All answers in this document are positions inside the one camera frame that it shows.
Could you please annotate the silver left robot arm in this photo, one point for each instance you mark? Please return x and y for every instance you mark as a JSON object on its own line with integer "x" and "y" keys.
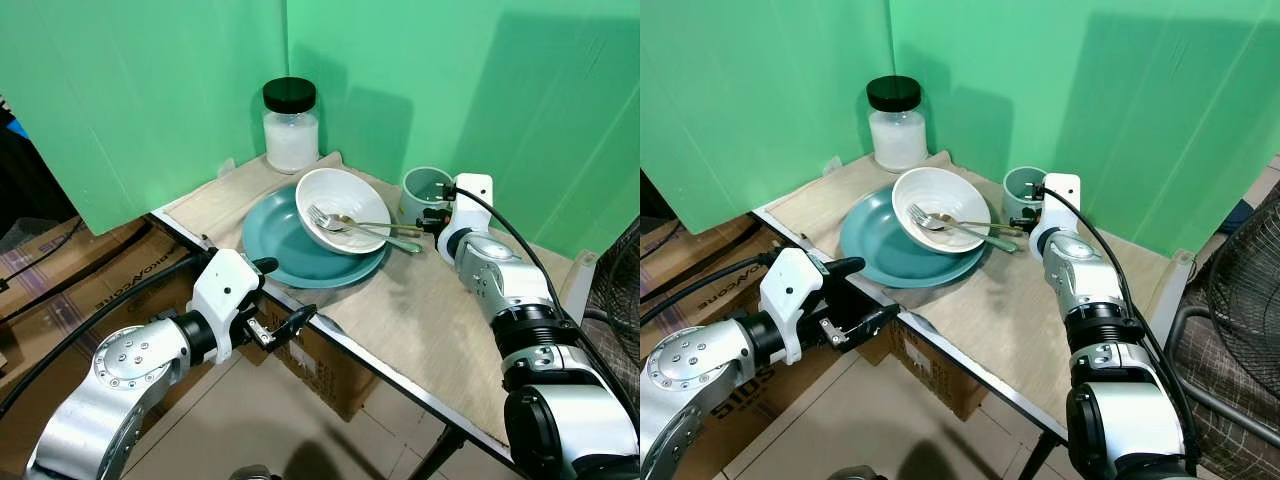
{"x": 120, "y": 375}
{"x": 700, "y": 375}

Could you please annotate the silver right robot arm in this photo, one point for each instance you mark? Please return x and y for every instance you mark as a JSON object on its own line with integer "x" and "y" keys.
{"x": 1095, "y": 300}
{"x": 520, "y": 300}

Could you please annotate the teal ceramic mug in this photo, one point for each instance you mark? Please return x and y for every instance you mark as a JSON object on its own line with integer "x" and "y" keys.
{"x": 417, "y": 200}
{"x": 1016, "y": 198}

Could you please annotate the teal ceramic plate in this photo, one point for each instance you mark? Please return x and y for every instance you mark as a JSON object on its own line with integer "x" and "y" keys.
{"x": 275, "y": 245}
{"x": 870, "y": 245}

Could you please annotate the small brown cardboard box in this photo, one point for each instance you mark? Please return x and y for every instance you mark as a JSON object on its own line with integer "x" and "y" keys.
{"x": 325, "y": 370}
{"x": 940, "y": 375}

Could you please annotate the silver fork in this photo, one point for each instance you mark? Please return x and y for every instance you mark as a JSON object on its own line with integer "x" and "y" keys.
{"x": 950, "y": 226}
{"x": 345, "y": 225}

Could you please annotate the golden spoon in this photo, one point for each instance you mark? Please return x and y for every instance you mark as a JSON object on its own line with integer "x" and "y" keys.
{"x": 945, "y": 217}
{"x": 347, "y": 218}

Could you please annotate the white ceramic bowl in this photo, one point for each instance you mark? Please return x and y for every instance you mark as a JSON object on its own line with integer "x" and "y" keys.
{"x": 335, "y": 190}
{"x": 935, "y": 188}

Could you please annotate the green backdrop board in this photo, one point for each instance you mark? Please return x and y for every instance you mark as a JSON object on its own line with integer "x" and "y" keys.
{"x": 140, "y": 90}
{"x": 760, "y": 90}
{"x": 1090, "y": 90}
{"x": 470, "y": 90}

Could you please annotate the cardboard box with black letters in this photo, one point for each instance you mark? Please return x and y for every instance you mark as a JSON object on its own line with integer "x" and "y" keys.
{"x": 770, "y": 410}
{"x": 185, "y": 395}

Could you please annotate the glass jar with black lid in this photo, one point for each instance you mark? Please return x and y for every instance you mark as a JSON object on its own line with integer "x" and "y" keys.
{"x": 897, "y": 135}
{"x": 291, "y": 135}

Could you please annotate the large printed cardboard box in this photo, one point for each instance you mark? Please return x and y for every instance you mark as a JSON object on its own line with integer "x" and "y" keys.
{"x": 110, "y": 262}
{"x": 700, "y": 262}

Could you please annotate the black table leg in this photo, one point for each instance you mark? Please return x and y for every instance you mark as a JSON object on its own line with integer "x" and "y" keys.
{"x": 1040, "y": 458}
{"x": 435, "y": 455}

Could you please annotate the plaid fabric chair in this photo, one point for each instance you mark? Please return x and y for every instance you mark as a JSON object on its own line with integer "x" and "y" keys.
{"x": 1235, "y": 400}

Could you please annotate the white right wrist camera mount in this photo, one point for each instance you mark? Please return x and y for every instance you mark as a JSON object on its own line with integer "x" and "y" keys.
{"x": 474, "y": 200}
{"x": 1062, "y": 200}

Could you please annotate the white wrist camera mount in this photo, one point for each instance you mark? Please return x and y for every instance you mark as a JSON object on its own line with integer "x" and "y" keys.
{"x": 222, "y": 285}
{"x": 474, "y": 200}
{"x": 1062, "y": 200}
{"x": 790, "y": 290}

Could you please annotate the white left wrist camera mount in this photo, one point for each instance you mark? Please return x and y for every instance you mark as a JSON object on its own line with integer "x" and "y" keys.
{"x": 222, "y": 285}
{"x": 790, "y": 290}

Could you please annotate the small white corner bracket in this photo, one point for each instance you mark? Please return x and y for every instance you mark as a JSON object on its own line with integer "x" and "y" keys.
{"x": 831, "y": 166}
{"x": 227, "y": 167}

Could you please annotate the tall white corner bracket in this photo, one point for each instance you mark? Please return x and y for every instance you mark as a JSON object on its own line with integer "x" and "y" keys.
{"x": 580, "y": 285}
{"x": 1172, "y": 290}

